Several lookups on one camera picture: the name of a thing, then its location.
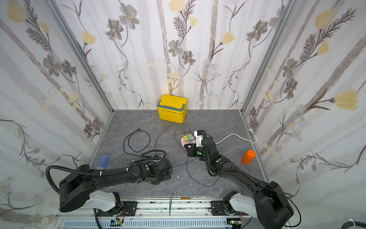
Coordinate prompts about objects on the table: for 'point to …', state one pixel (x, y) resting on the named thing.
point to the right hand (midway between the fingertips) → (185, 145)
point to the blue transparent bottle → (103, 161)
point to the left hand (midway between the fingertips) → (171, 176)
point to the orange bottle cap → (248, 157)
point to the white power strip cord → (251, 141)
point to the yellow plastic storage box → (172, 108)
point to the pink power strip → (192, 141)
